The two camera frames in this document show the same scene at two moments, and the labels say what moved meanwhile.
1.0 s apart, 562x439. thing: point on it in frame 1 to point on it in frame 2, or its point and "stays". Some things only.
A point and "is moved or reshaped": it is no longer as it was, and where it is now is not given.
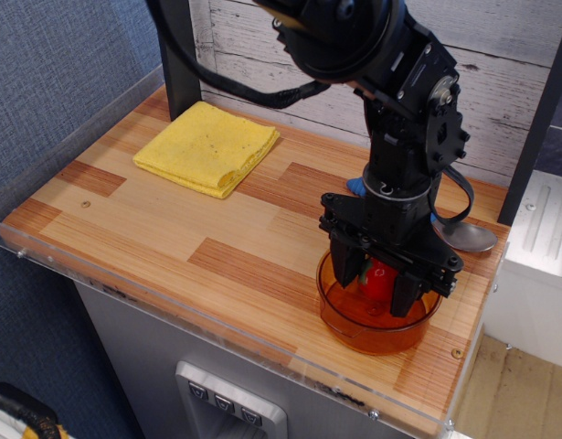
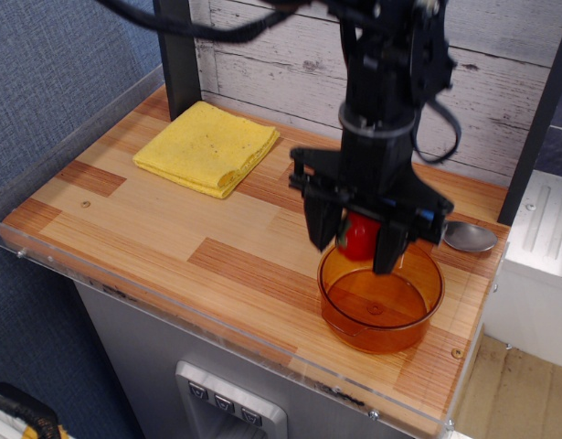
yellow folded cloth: (207, 148) stays
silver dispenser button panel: (215, 406) stays
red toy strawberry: (377, 280) is moved or reshaped
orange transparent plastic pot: (366, 325) stays
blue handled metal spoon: (464, 235) stays
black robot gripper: (398, 235) to (373, 173)
